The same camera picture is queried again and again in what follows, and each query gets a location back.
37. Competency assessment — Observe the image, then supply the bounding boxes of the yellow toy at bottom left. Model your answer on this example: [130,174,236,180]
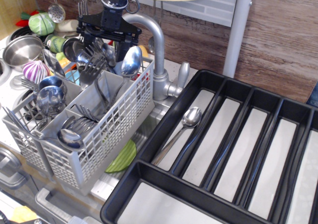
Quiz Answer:
[9,206,38,224]

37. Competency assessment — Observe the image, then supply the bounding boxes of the steel pot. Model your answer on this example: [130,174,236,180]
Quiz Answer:
[0,35,43,72]

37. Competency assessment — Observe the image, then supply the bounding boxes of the black cutlery tray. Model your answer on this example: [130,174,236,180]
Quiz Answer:
[100,70,318,224]

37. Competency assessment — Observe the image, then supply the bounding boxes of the silver kitchen faucet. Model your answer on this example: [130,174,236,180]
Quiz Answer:
[123,13,190,100]

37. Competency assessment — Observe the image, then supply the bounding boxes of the steel spoon in tray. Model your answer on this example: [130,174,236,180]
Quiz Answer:
[152,107,202,165]

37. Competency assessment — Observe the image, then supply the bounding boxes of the large steel spoon upright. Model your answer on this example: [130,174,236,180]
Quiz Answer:
[110,46,142,106]

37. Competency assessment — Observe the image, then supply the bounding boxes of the green toy cabbage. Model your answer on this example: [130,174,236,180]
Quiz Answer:
[28,12,56,36]

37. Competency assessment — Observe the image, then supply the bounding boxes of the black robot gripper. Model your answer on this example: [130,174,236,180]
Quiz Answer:
[77,8,142,62]

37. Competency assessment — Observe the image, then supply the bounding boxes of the steel spoon front basket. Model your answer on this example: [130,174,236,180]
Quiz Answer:
[39,129,84,152]

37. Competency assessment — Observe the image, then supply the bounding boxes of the hanging steel skimmer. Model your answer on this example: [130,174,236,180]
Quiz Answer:
[48,0,66,23]

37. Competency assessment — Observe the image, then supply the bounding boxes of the tall steel fork at back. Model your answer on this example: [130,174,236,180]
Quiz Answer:
[78,0,88,17]

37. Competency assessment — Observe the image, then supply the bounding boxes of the stack of forks in basket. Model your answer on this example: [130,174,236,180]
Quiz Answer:
[61,104,98,136]

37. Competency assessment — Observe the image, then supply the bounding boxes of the grey metal post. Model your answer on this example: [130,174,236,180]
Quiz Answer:
[223,0,252,78]

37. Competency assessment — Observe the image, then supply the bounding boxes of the green toy can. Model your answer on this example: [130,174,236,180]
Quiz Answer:
[45,34,66,53]

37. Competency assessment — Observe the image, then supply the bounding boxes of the purple white toy onion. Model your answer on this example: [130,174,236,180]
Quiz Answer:
[23,60,50,83]

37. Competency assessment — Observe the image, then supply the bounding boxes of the grey plastic cutlery basket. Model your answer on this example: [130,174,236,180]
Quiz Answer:
[3,58,155,195]

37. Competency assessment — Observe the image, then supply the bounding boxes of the round steel spoon bowls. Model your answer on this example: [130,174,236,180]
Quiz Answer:
[36,76,67,118]

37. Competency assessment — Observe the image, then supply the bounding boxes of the green toy plate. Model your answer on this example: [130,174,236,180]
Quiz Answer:
[105,139,137,173]

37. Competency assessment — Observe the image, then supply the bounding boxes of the steel ladle spoon at back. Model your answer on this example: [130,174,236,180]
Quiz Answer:
[63,38,89,63]

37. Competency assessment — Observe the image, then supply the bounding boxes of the steel fork in basket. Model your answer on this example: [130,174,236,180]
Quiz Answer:
[79,55,106,91]

